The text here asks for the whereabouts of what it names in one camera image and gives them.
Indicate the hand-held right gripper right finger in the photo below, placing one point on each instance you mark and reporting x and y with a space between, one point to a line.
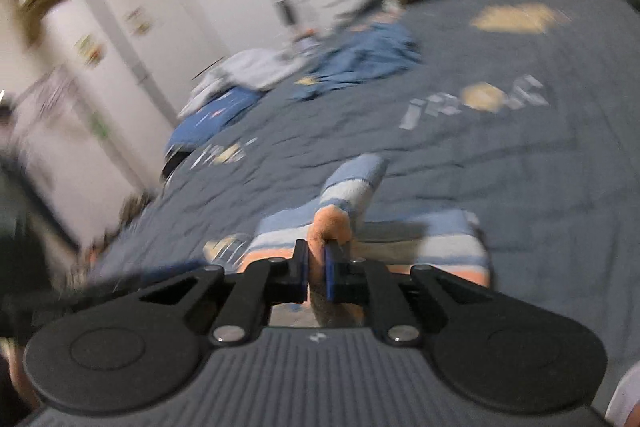
330 277

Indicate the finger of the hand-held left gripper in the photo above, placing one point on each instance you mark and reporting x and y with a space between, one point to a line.
95 293

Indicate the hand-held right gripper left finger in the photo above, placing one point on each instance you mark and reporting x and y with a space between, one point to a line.
300 272

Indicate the blue orange striped blanket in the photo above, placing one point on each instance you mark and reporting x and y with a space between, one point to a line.
350 187

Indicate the green hanging item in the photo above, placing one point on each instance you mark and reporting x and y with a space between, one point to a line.
99 128

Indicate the bunch of pink hangers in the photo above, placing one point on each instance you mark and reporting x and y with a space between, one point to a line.
47 87

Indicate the blue printed pillow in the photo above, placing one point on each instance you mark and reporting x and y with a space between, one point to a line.
215 122

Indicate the light grey hoodie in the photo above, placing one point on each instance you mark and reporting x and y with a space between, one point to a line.
250 69

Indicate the white wardrobe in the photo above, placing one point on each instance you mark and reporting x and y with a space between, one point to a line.
150 82

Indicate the mouse sticker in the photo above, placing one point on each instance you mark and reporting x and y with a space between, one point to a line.
91 51
137 21

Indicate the blue shirt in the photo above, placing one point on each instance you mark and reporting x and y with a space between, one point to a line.
360 57

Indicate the dark grey pillow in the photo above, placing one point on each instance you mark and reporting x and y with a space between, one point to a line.
370 3

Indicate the black wall-hung device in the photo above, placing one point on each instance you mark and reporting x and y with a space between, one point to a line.
286 13

